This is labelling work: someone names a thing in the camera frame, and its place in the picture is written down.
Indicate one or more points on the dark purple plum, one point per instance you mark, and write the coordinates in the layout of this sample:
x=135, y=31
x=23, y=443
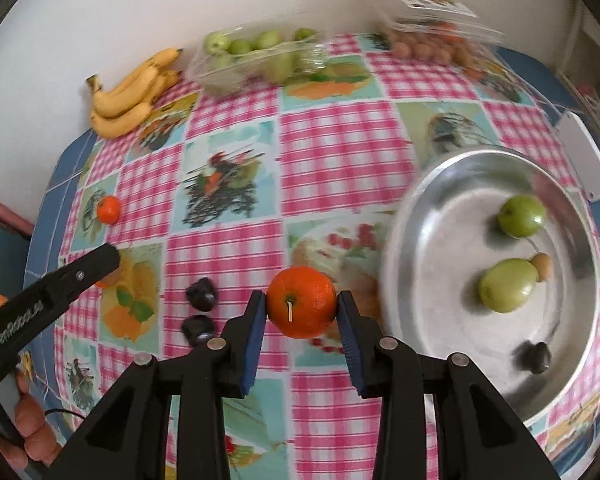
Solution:
x=534, y=356
x=201, y=293
x=198, y=329

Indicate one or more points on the person's left hand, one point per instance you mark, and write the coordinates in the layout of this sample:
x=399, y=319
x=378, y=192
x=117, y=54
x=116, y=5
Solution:
x=32, y=415

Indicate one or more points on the white flat plastic device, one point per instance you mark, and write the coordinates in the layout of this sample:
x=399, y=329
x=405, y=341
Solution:
x=585, y=155

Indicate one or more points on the clear plastic fruit container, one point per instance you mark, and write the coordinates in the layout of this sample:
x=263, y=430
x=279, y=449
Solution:
x=220, y=77

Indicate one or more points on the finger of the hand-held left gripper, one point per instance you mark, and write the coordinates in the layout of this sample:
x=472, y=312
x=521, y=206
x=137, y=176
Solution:
x=90, y=267

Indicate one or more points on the pile of brown longans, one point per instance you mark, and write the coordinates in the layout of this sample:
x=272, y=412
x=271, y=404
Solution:
x=420, y=50

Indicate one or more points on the round green jujube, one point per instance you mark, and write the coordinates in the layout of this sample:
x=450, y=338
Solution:
x=521, y=215

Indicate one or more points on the pink checked printed tablecloth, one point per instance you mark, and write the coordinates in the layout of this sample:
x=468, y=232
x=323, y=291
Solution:
x=340, y=135

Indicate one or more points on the elongated green jujube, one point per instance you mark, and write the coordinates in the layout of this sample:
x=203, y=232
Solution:
x=507, y=285

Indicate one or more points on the orange tangerine with stem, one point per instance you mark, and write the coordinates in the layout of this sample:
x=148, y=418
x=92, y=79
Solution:
x=302, y=300

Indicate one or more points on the round brown kiwi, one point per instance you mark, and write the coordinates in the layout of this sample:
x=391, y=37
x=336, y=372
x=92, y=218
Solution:
x=542, y=266

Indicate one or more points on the small orange tangerine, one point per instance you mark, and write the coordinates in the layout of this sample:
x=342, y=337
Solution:
x=108, y=208

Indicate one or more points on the bunch of yellow bananas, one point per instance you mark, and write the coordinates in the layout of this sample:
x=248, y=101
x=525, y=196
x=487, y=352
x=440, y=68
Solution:
x=125, y=110

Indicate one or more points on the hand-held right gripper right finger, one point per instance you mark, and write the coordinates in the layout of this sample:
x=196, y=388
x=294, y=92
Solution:
x=352, y=345

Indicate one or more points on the round silver metal tray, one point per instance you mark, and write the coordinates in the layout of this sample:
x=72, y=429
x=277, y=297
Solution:
x=445, y=240

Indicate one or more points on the clear plastic clamshell box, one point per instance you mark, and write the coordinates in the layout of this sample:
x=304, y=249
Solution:
x=480, y=30

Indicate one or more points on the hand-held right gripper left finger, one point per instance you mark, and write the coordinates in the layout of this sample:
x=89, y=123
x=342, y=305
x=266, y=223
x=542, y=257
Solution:
x=254, y=340

